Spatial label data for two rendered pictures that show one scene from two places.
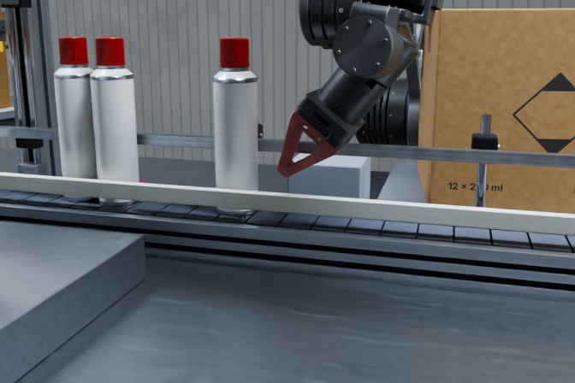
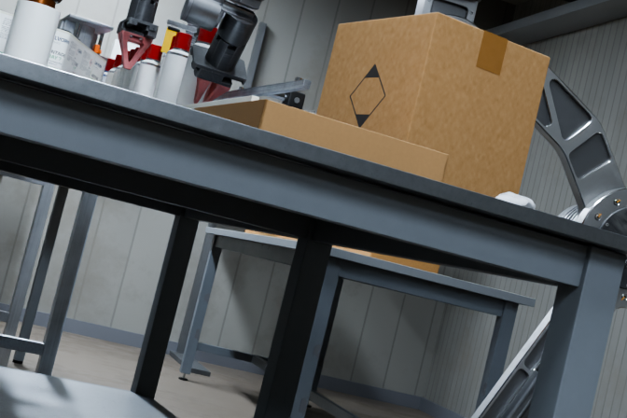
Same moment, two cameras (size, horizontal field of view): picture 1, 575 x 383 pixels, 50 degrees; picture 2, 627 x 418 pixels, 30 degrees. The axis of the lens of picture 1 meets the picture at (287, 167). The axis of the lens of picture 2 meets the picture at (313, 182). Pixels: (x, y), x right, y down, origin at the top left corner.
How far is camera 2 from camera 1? 193 cm
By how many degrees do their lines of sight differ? 55
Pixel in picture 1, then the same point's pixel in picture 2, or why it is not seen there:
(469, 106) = (334, 90)
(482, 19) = (352, 28)
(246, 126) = (190, 74)
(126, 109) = (172, 72)
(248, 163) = (186, 96)
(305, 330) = not seen: hidden behind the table
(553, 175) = not seen: hidden behind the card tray
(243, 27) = not seen: outside the picture
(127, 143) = (167, 91)
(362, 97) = (215, 47)
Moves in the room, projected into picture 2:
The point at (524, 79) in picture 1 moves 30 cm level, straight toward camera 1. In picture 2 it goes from (359, 69) to (189, 18)
